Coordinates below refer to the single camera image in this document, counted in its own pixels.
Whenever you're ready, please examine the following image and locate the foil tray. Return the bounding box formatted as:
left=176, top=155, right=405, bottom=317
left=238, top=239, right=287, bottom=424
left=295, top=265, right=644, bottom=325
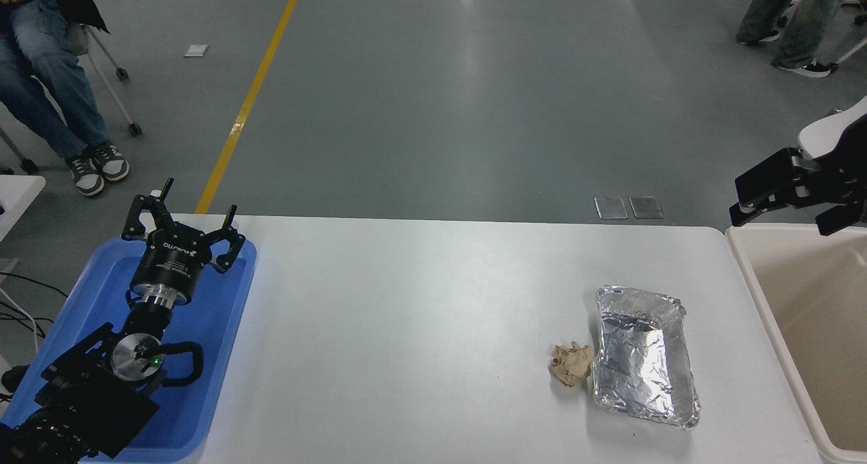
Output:
left=593, top=285, right=702, bottom=431

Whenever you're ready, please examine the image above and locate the white seat chair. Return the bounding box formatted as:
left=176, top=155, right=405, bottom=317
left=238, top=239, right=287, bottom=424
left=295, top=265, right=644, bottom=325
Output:
left=798, top=97, right=867, bottom=160

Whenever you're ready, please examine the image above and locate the white wheeled chair base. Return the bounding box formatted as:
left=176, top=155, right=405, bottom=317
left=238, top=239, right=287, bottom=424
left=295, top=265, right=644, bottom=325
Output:
left=828, top=0, right=867, bottom=73

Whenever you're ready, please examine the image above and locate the white floor cable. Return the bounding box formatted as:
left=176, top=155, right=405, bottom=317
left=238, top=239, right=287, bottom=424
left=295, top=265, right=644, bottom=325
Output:
left=0, top=287, right=41, bottom=354

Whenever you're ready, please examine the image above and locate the grey wheeled chair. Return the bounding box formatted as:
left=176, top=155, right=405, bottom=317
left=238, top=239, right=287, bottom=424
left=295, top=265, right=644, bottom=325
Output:
left=0, top=22, right=144, bottom=175

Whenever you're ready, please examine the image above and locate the small black floor object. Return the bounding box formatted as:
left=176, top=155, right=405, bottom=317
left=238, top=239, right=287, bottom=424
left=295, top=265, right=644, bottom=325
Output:
left=0, top=364, right=32, bottom=394

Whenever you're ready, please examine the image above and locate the large pale bin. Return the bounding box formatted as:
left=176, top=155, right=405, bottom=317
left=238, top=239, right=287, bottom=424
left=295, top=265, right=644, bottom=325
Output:
left=725, top=222, right=867, bottom=464

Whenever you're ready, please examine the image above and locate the blue plastic tray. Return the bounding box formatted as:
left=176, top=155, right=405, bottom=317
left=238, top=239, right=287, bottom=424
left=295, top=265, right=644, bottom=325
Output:
left=0, top=237, right=258, bottom=463

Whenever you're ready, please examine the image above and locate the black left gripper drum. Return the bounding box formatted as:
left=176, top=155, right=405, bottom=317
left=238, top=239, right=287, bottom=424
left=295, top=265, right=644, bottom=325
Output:
left=130, top=224, right=212, bottom=297

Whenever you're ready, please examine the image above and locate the black floor cable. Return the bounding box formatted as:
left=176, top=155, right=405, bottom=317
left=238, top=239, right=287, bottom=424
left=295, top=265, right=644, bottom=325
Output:
left=0, top=271, right=70, bottom=340

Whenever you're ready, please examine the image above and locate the standing person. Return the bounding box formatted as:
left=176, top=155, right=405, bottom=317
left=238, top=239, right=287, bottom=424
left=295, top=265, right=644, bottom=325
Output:
left=736, top=0, right=867, bottom=79

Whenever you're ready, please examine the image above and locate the seated person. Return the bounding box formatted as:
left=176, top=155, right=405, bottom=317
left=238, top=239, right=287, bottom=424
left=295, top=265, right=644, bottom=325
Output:
left=0, top=0, right=131, bottom=198

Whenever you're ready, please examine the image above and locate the crumpled tan paper ball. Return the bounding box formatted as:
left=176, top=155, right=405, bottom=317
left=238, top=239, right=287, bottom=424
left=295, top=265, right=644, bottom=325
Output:
left=549, top=341, right=595, bottom=388

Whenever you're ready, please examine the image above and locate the small white side table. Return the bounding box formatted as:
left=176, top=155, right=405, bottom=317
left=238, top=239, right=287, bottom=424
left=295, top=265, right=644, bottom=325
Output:
left=0, top=175, right=47, bottom=242

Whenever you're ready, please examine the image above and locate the metal floor plate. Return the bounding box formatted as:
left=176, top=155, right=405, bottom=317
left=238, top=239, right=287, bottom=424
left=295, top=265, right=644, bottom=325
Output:
left=594, top=196, right=629, bottom=219
left=629, top=195, right=664, bottom=219

